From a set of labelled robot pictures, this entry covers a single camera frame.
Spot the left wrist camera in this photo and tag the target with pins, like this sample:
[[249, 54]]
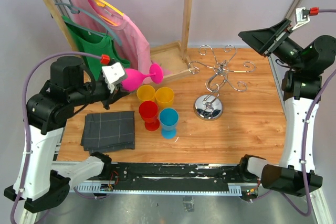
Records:
[[114, 75]]

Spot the pink t-shirt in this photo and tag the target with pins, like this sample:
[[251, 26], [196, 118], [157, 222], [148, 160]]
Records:
[[134, 46]]

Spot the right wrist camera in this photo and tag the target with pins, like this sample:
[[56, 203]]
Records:
[[302, 17]]

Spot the red wine glass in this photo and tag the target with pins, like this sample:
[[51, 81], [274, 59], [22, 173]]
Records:
[[148, 111]]

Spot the chrome wine glass rack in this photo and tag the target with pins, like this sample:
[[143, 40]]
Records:
[[208, 107]]

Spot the grey clothes hanger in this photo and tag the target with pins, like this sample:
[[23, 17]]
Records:
[[77, 10]]

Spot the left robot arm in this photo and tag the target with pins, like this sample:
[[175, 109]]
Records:
[[45, 114]]

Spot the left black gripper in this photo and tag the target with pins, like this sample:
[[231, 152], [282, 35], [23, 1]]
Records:
[[117, 93]]

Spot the magenta wine glass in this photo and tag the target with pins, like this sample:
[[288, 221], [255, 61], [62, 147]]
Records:
[[135, 78]]

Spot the dark grey folded cloth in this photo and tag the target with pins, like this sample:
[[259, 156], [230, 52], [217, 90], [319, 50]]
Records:
[[108, 132]]

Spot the yellow clothes hanger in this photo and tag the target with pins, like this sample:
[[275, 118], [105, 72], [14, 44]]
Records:
[[105, 1]]

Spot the wooden clothes rack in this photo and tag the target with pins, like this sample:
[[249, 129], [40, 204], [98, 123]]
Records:
[[172, 56]]

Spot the green tank top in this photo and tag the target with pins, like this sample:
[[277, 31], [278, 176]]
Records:
[[94, 42]]

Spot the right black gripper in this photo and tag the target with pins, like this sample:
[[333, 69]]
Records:
[[260, 39]]

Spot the blue wine glass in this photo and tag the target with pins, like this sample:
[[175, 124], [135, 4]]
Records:
[[168, 118]]

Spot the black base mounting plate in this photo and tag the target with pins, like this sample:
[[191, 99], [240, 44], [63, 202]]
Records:
[[170, 177]]

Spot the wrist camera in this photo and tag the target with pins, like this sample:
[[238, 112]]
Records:
[[302, 17], [114, 75]]

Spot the yellow wine glass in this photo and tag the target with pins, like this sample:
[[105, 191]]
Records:
[[164, 97], [146, 93]]

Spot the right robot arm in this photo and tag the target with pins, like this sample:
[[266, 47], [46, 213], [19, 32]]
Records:
[[302, 87]]

